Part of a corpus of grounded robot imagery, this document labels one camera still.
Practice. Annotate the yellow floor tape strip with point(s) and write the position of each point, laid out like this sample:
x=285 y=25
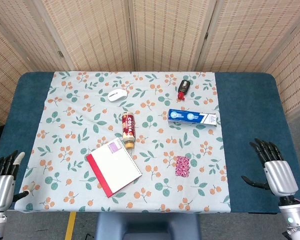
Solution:
x=70 y=225

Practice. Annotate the small red black bottle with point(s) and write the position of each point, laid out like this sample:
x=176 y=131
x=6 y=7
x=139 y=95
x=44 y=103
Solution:
x=183 y=86

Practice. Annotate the floral printed tablecloth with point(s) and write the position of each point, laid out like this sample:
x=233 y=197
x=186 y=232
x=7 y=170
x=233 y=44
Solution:
x=152 y=150

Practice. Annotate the Costa coffee bottle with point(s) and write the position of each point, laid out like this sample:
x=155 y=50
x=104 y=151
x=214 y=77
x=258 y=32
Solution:
x=128 y=127

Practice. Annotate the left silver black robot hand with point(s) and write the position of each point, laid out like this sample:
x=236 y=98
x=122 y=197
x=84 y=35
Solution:
x=1 y=190

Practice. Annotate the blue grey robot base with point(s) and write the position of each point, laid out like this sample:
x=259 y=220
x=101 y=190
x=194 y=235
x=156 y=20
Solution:
x=147 y=225

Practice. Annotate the red cover spiral notebook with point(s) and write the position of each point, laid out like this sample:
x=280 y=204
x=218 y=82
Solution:
x=115 y=167

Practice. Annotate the white computer mouse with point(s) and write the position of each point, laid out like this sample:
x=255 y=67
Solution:
x=117 y=95

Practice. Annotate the blue felt table cover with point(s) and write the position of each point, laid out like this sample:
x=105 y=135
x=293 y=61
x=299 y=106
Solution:
x=252 y=112

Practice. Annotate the blue white toothpaste box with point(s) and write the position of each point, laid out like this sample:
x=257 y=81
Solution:
x=190 y=117

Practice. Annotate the brass screen hinge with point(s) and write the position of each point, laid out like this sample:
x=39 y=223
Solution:
x=206 y=35
x=61 y=54

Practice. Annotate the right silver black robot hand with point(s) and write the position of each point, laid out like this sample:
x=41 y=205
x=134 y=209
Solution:
x=281 y=177

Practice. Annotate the bamboo folding screen panel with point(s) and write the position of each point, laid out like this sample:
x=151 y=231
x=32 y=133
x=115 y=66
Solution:
x=95 y=35
x=170 y=35
x=247 y=37
x=22 y=30
x=5 y=87
x=295 y=75

